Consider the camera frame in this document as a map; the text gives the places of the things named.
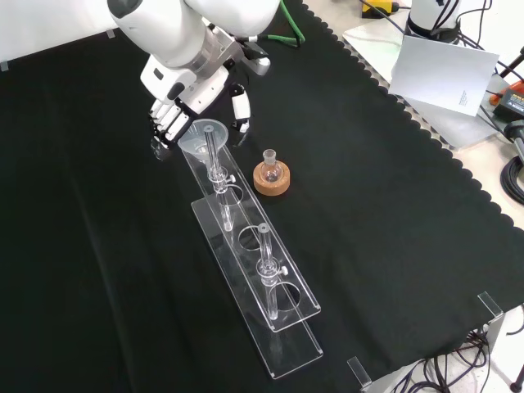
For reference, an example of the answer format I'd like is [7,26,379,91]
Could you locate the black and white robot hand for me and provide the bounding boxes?
[140,54,252,150]

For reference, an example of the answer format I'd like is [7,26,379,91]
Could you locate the translucent plastic funnel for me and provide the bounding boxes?
[177,119,229,173]

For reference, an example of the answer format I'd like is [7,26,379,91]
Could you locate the glass weighing funnel with powder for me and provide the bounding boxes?
[150,137,170,162]

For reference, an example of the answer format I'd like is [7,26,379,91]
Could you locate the clear acrylic funnel stand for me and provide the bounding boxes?
[177,122,325,381]

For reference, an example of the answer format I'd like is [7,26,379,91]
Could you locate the small round-bottom glass flask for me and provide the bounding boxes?
[261,148,284,183]

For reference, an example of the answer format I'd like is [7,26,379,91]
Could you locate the black bench cloth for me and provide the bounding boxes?
[0,0,524,393]

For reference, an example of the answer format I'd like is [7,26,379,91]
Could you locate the yellow stop button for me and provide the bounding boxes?
[359,0,401,20]

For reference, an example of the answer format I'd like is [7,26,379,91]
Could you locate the pale board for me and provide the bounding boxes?
[387,34,501,119]

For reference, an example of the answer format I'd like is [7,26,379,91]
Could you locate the orange and black device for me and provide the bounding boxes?
[488,79,524,123]

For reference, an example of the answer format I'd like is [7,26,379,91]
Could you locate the grey metal bench leg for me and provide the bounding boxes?
[484,314,507,372]

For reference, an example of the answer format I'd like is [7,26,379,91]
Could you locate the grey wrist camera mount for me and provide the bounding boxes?
[240,39,272,78]

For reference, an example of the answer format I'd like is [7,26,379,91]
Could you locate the cork ring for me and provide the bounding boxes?
[252,160,293,197]

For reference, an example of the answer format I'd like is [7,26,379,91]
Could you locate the green cable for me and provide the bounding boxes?
[255,0,307,45]

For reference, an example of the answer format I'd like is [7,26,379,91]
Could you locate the black tripod handle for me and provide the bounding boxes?
[504,120,524,157]

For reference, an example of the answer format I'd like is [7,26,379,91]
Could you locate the coiled black cable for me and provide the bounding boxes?
[500,154,524,206]

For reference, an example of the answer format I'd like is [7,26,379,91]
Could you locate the tangled black floor cables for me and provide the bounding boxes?
[383,323,524,393]

